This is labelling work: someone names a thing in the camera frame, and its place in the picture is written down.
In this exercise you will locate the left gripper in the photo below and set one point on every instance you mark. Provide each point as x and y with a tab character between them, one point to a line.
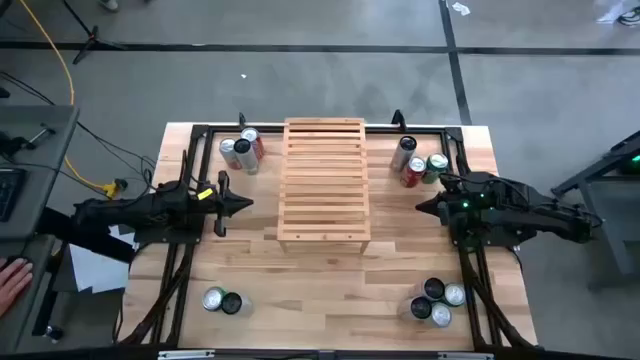
221	220

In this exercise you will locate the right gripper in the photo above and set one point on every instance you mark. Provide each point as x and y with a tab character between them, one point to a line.
457	210

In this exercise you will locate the red Coca-Cola can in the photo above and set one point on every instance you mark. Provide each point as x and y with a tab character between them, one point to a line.
250	134
416	165

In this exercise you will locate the green Sprite can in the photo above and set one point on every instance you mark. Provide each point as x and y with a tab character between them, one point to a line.
454	294
438	161
213	298

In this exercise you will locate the tall white Celsius can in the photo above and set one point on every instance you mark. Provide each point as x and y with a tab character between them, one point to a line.
407	144
434	288
243	146
421	307
231	303

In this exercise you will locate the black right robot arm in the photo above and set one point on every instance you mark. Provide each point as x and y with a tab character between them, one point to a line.
540	215

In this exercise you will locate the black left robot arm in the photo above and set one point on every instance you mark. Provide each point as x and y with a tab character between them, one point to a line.
150	207

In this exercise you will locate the wooden slatted shelf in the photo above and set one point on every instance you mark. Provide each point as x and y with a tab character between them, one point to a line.
325	190

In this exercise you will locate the yellow sticker label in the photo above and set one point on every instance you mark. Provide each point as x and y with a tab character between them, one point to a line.
205	194

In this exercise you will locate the yellow plug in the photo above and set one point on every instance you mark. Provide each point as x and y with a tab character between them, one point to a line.
111	189

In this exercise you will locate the white paper sheets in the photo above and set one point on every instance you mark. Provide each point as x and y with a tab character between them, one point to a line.
95	270

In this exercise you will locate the black support beam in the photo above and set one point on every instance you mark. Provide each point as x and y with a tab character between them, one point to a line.
75	235

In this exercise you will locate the grey metal stand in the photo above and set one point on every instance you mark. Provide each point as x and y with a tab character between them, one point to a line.
615	220

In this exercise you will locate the grey desk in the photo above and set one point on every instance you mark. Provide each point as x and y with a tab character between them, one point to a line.
45	165

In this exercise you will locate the white paper scrap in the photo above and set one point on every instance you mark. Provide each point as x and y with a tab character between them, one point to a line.
460	7

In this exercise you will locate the black computer green lights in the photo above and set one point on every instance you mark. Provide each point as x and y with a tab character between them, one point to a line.
631	157

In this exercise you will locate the black tripod stand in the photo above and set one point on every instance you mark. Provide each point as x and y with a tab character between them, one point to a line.
93	37

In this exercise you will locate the black caster wheel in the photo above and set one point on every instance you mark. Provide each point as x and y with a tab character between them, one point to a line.
53	332

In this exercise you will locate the black keyboard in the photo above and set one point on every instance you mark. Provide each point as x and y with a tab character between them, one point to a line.
7	192

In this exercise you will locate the person's hand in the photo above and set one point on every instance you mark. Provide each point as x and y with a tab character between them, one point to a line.
12	285

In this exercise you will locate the black frame clamp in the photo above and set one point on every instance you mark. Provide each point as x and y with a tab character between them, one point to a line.
242	121
398	121

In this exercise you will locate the black aluminium rig frame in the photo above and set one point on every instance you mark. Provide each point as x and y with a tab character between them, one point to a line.
380	129

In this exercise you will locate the silver aluminium bracket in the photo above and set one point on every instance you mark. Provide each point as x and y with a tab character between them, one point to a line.
186	354
465	356

